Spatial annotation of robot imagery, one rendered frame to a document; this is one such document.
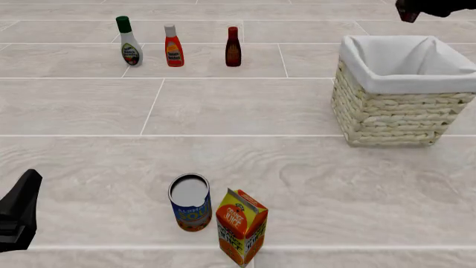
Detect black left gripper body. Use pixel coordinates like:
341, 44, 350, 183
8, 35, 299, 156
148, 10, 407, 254
0, 214, 39, 254

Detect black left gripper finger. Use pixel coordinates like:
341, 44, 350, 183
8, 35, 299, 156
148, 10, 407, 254
0, 168, 43, 224

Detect woven basket with white liner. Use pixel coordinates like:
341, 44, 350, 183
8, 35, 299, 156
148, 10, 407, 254
330, 34, 476, 148

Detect blue soup can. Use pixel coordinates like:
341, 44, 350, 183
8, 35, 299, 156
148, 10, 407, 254
167, 172, 213, 233

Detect white ranch dressing bottle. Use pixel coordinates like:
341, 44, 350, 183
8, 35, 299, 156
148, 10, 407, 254
115, 16, 144, 67

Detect red ketchup bottle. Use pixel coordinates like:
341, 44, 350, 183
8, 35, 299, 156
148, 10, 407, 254
164, 24, 185, 68

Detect orange juice carton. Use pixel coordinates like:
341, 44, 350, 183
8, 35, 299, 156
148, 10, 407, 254
215, 188, 269, 268

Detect dark red sauce bottle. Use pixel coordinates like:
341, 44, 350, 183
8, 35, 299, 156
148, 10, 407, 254
225, 26, 242, 68

